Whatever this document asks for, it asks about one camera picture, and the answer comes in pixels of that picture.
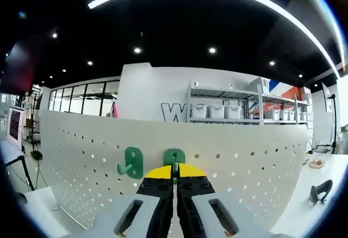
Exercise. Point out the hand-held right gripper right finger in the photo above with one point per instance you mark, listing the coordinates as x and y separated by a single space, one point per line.
195 183

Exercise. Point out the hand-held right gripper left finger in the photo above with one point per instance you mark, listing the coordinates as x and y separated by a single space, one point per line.
157 183

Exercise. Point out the green hook assembly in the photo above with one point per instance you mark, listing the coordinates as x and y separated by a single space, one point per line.
174 155
134 162

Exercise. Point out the white perforated mounting plate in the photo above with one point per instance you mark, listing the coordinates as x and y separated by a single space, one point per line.
244 172

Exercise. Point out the row of white storage bins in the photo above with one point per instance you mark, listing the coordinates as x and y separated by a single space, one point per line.
216 111

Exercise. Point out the grey metal shelf unit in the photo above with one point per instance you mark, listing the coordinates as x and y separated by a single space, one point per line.
261 99

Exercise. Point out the black framed glass partition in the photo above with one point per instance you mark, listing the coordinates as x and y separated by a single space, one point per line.
81 96

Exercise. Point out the white storage box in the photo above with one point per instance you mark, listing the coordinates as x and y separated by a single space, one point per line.
261 84

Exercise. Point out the dark grey curved device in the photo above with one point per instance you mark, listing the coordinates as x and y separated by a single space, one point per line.
322 190

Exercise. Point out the black laptop stand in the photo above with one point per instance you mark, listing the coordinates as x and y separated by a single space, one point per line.
25 172

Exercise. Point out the ceiling spotlights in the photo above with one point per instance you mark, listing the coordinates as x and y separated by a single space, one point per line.
212 50

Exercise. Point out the white laptop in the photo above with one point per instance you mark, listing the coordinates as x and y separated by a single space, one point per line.
15 124

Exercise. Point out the dark red hanging screen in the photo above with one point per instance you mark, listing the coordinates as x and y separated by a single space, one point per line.
19 66

